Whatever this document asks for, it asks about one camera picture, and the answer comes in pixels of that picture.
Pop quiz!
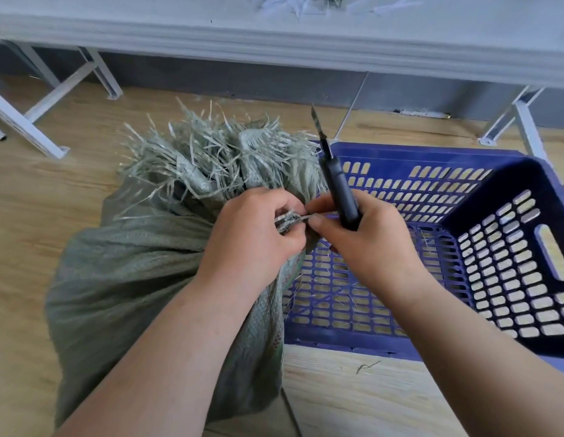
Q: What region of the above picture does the person's right forearm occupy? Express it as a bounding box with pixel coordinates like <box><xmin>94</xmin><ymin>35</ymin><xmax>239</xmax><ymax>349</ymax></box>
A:
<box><xmin>377</xmin><ymin>272</ymin><xmax>564</xmax><ymax>437</ymax></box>

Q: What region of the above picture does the pile of white plastic scraps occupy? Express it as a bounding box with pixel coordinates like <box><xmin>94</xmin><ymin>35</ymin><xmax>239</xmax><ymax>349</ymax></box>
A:
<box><xmin>252</xmin><ymin>0</ymin><xmax>425</xmax><ymax>19</ymax></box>

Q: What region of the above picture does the blue plastic perforated basket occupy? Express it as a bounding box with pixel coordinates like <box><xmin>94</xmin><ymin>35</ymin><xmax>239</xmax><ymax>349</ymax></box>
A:
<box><xmin>282</xmin><ymin>141</ymin><xmax>564</xmax><ymax>376</ymax></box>

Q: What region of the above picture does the white metal table leg frame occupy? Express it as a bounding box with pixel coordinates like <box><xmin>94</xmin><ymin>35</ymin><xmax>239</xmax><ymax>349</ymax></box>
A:
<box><xmin>0</xmin><ymin>40</ymin><xmax>124</xmax><ymax>160</ymax></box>
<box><xmin>478</xmin><ymin>85</ymin><xmax>564</xmax><ymax>192</ymax></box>

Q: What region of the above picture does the person's right hand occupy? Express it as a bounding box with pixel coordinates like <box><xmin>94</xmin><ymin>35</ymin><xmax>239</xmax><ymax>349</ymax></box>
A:
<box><xmin>305</xmin><ymin>191</ymin><xmax>432</xmax><ymax>305</ymax></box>

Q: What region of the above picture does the black utility knife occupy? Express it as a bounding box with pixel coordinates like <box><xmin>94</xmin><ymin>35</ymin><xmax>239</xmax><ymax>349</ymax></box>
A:
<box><xmin>310</xmin><ymin>103</ymin><xmax>361</xmax><ymax>232</ymax></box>

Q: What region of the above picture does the person's left forearm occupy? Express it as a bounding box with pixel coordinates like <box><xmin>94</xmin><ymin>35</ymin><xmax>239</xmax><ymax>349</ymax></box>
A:
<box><xmin>53</xmin><ymin>273</ymin><xmax>264</xmax><ymax>437</ymax></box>

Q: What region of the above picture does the thin white rod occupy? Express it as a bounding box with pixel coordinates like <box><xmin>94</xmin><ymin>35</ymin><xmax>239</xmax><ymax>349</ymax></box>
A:
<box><xmin>333</xmin><ymin>72</ymin><xmax>370</xmax><ymax>141</ymax></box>

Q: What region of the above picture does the green woven sack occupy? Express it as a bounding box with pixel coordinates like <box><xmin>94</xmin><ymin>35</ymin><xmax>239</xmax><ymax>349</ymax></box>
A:
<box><xmin>45</xmin><ymin>97</ymin><xmax>332</xmax><ymax>429</ymax></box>

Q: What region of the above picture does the person's left hand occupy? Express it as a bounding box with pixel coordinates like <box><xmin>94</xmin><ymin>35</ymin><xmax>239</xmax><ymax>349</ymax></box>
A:
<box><xmin>195</xmin><ymin>187</ymin><xmax>308</xmax><ymax>297</ymax></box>

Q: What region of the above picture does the white pen-shaped stick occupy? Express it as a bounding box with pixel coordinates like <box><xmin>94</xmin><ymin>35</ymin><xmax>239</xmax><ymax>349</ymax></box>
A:
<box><xmin>394</xmin><ymin>108</ymin><xmax>452</xmax><ymax>120</ymax></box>

